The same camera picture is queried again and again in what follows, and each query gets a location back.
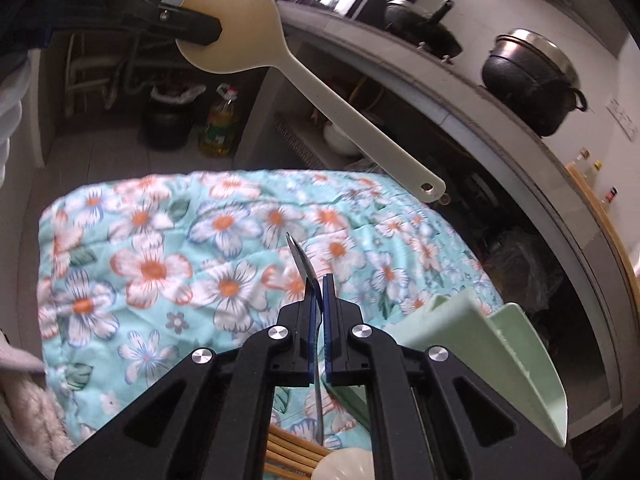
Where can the wooden cutting board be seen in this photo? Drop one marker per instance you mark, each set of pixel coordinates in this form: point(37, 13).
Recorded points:
point(605, 225)

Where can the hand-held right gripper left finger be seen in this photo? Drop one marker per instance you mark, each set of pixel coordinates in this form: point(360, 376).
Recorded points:
point(311, 310)

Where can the grey concrete counter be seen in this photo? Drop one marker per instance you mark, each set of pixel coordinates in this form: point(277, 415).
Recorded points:
point(450, 105)

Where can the black wok with lid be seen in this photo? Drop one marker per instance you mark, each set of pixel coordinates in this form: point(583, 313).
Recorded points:
point(425, 25)

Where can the orange sauce bottle red cap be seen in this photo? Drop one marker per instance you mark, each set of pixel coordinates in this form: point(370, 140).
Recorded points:
point(610, 195)

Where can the metal frame stool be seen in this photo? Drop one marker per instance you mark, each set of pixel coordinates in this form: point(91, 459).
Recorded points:
point(90, 70)

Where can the sauce bottle yellow cap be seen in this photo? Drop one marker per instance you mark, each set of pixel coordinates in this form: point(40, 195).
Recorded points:
point(597, 167)

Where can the person's fluffy clothing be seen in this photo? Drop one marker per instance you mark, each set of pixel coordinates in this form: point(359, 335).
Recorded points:
point(30, 410)

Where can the white soup spoon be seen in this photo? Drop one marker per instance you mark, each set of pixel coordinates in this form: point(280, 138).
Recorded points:
point(345, 465)

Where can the floral turquoise blanket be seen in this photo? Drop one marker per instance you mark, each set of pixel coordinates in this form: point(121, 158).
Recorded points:
point(150, 270)

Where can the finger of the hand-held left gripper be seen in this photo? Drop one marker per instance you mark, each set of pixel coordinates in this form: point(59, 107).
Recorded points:
point(190, 22)

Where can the yellow cooking oil bottle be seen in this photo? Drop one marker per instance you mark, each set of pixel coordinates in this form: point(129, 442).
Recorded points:
point(219, 125)

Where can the thin metal knife blade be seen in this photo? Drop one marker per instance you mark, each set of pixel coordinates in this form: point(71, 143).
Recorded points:
point(302, 265)

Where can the white bowl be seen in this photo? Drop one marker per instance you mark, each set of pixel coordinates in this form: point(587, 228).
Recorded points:
point(342, 140)

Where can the bunch of wooden chopsticks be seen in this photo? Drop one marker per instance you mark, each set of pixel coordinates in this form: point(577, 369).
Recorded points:
point(290, 452)

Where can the white plastic rice paddle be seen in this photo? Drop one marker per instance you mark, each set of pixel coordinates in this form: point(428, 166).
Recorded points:
point(240, 35)

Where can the white wall socket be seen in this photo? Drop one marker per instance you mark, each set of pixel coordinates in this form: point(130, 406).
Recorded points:
point(622, 119)

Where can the dark plastic bag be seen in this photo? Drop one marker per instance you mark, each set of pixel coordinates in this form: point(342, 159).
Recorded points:
point(520, 270)

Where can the black trash bin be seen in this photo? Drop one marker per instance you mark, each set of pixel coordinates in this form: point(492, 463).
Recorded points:
point(170, 120)

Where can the green plastic utensil holder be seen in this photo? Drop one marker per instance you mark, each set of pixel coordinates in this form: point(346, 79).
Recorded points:
point(500, 340)

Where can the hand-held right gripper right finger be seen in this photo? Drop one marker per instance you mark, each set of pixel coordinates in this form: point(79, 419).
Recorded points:
point(329, 310)

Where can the black pot with steel lid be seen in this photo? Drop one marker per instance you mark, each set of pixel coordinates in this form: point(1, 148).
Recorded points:
point(530, 85)

